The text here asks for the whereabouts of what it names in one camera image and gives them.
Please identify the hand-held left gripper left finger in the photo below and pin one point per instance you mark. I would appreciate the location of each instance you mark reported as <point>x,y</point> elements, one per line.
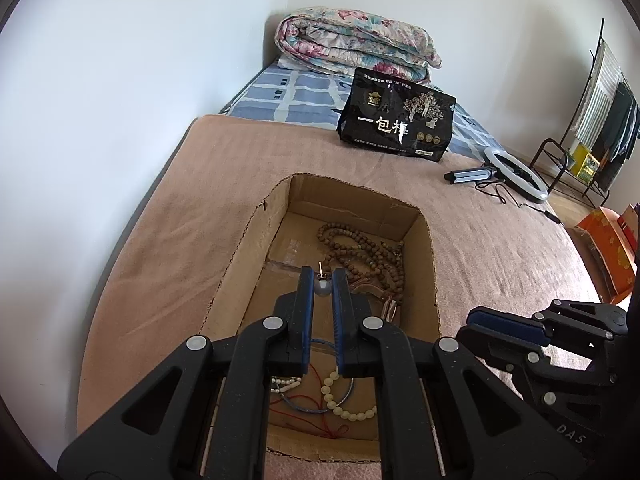
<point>303,320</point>

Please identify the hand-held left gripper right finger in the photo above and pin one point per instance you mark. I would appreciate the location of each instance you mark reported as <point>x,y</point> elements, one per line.
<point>340,320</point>

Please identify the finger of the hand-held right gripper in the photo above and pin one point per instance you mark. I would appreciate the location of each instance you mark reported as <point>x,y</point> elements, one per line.
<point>500,352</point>
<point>505,325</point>

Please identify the small pearl earring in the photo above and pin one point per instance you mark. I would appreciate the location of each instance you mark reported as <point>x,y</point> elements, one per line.
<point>323,287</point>

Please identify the thin metal bangle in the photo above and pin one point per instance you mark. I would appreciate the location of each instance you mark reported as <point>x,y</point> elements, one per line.
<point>320,410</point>

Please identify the cardboard box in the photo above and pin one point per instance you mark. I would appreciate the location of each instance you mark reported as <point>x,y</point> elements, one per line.
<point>300,200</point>

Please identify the orange patterned box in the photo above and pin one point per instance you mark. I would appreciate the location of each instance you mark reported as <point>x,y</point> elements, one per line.
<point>610,250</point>

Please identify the black metal clothes rack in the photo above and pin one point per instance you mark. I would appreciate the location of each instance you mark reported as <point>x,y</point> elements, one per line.
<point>547,152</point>

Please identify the yellow box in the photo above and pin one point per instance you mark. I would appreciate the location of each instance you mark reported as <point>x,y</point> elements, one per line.
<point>585,162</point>

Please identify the black snack bag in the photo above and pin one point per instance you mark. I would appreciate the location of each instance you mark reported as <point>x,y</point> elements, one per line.
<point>390,120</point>

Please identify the dark hanging clothes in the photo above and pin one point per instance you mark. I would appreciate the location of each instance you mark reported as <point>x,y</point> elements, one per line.
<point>617,135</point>

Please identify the blue plaid bed sheet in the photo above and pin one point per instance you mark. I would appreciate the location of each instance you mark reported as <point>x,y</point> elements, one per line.
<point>295,95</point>

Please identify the striped hanging cloth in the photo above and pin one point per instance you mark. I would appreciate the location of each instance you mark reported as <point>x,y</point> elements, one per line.
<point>597,95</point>

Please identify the white pillow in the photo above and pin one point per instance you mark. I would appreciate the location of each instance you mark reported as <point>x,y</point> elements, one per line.
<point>287,63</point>

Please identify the folded floral quilt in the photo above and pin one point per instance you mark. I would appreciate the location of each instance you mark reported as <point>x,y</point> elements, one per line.
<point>350,35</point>

